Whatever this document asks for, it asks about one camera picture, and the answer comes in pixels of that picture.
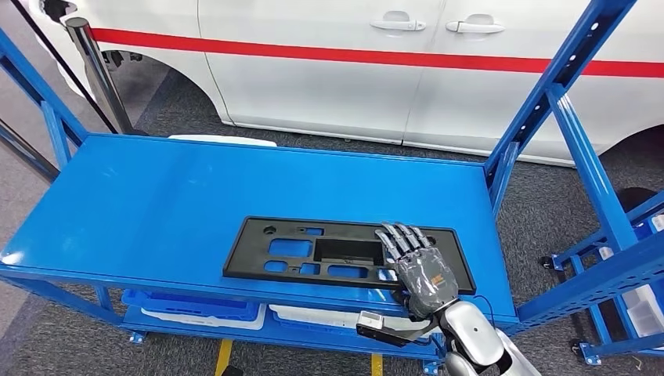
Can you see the chrome stanchion post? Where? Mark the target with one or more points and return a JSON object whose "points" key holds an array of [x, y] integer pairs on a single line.
{"points": [[98, 72]]}

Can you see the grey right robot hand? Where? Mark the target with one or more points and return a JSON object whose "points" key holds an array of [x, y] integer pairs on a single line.
{"points": [[425, 280]]}

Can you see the white flat board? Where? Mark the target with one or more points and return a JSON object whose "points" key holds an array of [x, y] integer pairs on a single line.
{"points": [[223, 140]]}

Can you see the white plastic tray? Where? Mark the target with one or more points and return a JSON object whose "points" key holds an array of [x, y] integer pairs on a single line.
{"points": [[321, 317], [207, 323]]}

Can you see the white plastic bin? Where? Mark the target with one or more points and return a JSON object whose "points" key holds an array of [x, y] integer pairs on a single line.
{"points": [[646, 311]]}

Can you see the grey metal bar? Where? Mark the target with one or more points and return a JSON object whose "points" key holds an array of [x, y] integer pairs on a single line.
{"points": [[28, 150]]}

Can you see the yellow floor tape outline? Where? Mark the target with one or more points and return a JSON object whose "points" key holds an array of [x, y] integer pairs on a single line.
{"points": [[224, 358]]}

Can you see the black barrier belt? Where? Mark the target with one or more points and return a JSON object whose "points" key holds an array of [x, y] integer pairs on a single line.
{"points": [[52, 52]]}

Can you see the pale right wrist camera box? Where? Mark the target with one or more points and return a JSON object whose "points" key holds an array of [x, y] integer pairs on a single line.
{"points": [[371, 321]]}

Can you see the black plastic panel part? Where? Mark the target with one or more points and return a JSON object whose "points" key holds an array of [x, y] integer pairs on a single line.
{"points": [[249, 254]]}

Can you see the blue metal rack with bins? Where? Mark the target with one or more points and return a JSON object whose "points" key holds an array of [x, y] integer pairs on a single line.
{"points": [[622, 346]]}

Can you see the large blue metal shelf rack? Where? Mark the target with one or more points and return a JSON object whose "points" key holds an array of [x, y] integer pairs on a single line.
{"points": [[181, 197]]}

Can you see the white car with red stripe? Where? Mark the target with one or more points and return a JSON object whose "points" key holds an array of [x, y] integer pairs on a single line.
{"points": [[311, 93]]}

